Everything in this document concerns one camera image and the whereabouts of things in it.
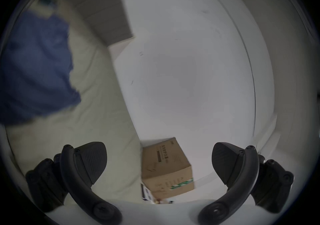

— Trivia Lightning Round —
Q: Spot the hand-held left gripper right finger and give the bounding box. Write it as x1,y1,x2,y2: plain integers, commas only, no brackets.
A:
198,142,294,224

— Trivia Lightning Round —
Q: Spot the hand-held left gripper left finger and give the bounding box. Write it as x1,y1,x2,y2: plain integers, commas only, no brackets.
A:
25,141,123,224

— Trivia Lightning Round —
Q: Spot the bed with beige sheet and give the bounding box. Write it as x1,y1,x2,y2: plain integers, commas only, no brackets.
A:
5,0,143,205

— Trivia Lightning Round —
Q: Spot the brown cardboard carton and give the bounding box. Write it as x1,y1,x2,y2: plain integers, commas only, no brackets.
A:
141,137,195,200

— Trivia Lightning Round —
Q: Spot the dark blue shirt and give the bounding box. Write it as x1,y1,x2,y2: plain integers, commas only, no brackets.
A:
0,10,81,126

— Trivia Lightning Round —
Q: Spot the grey padded headboard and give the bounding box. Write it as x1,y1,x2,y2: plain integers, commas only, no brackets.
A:
51,0,134,45

